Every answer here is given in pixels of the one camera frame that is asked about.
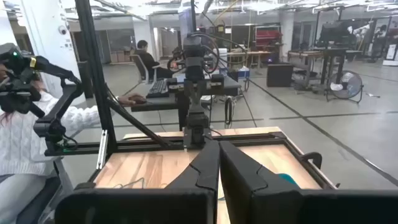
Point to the silver metal bracket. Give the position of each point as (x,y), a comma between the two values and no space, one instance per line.
(102,149)

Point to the black keyboard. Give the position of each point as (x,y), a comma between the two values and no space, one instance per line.
(158,88)

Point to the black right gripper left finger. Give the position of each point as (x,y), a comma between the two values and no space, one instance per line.
(186,205)

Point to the wooden table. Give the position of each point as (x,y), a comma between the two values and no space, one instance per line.
(248,53)
(304,53)

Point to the red shelf rack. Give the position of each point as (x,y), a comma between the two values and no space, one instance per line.
(267,36)

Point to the black monitor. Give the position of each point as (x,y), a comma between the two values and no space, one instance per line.
(335,34)

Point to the black cabinet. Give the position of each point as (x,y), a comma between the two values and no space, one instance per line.
(280,75)

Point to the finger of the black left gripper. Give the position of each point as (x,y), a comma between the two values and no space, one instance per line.
(191,96)
(201,96)

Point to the teal plastic bin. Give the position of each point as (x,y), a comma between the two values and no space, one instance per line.
(287,180)

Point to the round floor fan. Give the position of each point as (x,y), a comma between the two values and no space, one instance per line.
(345,85)

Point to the black standing desk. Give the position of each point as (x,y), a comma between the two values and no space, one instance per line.
(337,51)

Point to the white security camera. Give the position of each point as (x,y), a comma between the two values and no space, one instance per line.
(62,30)

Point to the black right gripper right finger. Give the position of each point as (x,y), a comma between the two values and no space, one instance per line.
(264,202)

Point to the dark grey desk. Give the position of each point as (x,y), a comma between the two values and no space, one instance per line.
(155,105)

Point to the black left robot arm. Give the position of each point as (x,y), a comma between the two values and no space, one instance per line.
(196,133)

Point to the person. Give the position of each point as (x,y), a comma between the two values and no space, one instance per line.
(18,149)
(149,60)

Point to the grey office chair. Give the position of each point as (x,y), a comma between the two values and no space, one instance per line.
(139,67)

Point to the blue box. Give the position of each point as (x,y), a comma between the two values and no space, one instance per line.
(244,72)

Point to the black aluminium table frame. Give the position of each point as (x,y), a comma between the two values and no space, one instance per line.
(93,77)

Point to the cardboard boxes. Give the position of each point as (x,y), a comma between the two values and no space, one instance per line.
(120,56)

